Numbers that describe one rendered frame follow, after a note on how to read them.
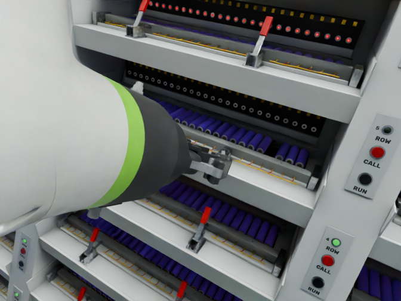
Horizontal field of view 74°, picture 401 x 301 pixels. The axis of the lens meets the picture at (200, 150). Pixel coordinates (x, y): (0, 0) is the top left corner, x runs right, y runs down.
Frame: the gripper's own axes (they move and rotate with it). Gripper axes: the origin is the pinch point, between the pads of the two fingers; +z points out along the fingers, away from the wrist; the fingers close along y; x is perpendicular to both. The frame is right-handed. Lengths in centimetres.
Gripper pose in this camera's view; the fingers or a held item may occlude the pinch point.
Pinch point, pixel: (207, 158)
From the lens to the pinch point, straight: 43.1
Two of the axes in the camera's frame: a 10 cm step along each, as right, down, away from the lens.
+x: 3.5, -9.4, -0.5
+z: 3.5, 0.7, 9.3
